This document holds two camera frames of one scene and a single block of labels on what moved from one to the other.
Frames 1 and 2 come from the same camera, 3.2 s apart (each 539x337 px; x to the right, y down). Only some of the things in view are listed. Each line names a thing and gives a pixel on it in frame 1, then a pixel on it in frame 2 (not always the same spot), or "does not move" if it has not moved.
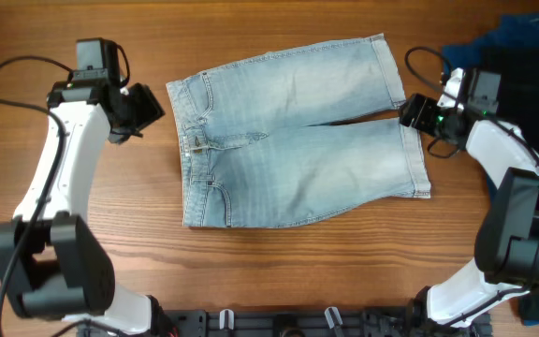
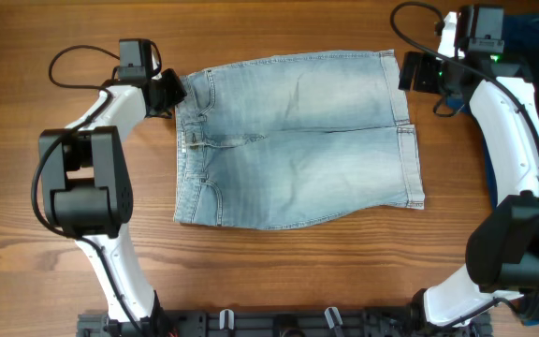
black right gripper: x=421 y=122 -> x=426 y=61
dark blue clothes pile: x=531 y=52 does not move
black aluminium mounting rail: x=301 y=322 does not move
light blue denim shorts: x=294 y=137 does not move
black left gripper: x=151 y=110 -> x=179 y=94
